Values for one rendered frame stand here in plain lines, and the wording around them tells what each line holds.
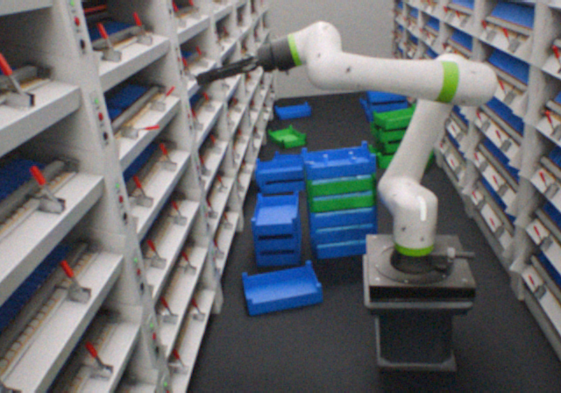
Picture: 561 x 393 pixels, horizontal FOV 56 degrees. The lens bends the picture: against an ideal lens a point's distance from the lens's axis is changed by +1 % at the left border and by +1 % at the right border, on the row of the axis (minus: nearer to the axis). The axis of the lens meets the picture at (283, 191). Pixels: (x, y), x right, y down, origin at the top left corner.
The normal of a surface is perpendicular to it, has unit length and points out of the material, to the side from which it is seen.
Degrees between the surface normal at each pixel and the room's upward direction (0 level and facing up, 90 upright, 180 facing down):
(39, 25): 90
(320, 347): 0
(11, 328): 18
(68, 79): 90
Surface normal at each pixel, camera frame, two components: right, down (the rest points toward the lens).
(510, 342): -0.10, -0.91
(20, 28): -0.06, 0.40
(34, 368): 0.22, -0.89
